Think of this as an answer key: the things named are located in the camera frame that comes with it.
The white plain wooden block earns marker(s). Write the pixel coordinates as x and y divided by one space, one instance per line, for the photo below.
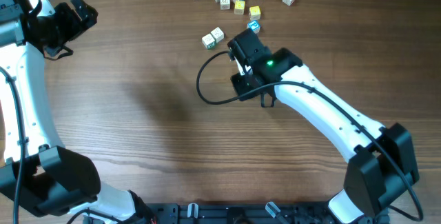
218 34

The yellow block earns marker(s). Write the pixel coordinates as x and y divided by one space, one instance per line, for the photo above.
239 7
254 13

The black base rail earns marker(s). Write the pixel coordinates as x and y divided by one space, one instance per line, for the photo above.
302 213

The white block brown drawing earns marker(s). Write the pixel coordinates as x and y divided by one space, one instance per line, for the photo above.
225 4

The white block green side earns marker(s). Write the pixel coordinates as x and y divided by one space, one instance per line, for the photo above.
208 41

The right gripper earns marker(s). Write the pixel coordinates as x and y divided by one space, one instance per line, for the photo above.
237 82

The blue letter P block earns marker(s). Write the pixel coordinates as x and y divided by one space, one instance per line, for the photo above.
254 26

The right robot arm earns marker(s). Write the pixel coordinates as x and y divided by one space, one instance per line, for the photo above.
381 162

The yellow block middle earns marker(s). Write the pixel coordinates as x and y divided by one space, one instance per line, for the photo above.
239 7

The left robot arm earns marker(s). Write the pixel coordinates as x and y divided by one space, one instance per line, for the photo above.
40 174

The yellow block lower right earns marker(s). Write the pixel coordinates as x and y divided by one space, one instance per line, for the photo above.
254 13

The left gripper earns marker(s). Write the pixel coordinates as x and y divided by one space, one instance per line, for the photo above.
77 25

